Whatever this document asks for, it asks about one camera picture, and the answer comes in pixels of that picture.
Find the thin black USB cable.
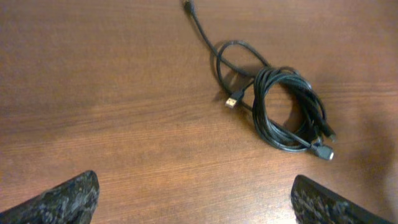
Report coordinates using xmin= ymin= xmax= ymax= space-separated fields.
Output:
xmin=182 ymin=0 xmax=271 ymax=110

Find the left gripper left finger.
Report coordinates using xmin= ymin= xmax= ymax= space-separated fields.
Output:
xmin=1 ymin=170 xmax=100 ymax=223

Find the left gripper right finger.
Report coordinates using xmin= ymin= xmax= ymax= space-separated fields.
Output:
xmin=290 ymin=175 xmax=390 ymax=224

